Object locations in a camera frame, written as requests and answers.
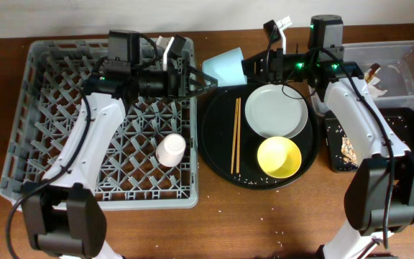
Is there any gold foil wrapper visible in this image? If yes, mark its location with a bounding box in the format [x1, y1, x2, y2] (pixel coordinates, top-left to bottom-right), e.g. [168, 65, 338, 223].
[364, 63, 381, 83]

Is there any pink plastic cup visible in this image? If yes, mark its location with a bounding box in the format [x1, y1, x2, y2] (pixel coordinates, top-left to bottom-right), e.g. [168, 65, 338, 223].
[156, 133, 186, 167]

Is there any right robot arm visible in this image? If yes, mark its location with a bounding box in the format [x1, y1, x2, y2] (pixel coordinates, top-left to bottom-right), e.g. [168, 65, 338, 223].
[242, 14, 414, 258]

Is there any wooden chopstick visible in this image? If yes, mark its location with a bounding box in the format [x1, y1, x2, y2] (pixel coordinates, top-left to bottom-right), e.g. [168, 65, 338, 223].
[230, 98, 240, 175]
[236, 98, 242, 175]

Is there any peanut shells and rice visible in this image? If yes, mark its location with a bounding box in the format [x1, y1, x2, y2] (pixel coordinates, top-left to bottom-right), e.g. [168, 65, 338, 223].
[341, 137, 358, 166]

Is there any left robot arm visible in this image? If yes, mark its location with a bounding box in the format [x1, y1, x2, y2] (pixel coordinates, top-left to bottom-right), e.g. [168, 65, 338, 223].
[13, 29, 218, 258]

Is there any black rectangular waste bin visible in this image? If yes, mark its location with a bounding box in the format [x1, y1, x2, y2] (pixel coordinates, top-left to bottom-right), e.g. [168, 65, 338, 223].
[323, 108, 414, 173]

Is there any light blue plastic cup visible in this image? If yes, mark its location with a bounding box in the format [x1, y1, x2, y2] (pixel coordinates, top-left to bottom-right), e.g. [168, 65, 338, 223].
[202, 47, 247, 87]

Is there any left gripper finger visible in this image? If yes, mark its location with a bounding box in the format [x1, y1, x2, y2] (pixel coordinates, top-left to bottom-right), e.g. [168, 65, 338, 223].
[187, 65, 210, 80]
[178, 81, 218, 99]

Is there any clear plastic waste bin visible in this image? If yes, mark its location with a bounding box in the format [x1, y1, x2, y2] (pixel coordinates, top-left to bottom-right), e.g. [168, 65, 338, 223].
[344, 40, 414, 111]

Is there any white tissue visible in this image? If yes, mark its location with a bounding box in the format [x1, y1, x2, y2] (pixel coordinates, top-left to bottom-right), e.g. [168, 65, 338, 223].
[367, 77, 387, 99]

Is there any white round plate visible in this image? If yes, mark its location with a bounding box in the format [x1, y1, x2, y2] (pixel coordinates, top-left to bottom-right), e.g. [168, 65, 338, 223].
[244, 84, 309, 138]

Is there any right wooden chopstick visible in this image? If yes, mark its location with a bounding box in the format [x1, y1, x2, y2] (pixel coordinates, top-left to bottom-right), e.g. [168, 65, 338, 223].
[236, 98, 242, 175]

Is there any yellow bowl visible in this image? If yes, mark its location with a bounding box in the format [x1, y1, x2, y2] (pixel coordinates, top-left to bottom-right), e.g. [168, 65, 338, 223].
[257, 137, 303, 179]

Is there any round black tray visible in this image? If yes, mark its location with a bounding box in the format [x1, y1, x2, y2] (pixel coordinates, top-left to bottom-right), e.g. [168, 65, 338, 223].
[198, 83, 321, 190]

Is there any left wooden chopstick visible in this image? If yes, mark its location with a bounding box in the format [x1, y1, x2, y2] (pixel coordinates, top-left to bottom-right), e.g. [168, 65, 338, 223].
[230, 98, 240, 175]

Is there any grey dishwasher rack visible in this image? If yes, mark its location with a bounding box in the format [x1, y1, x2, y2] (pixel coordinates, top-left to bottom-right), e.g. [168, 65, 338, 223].
[0, 39, 199, 211]

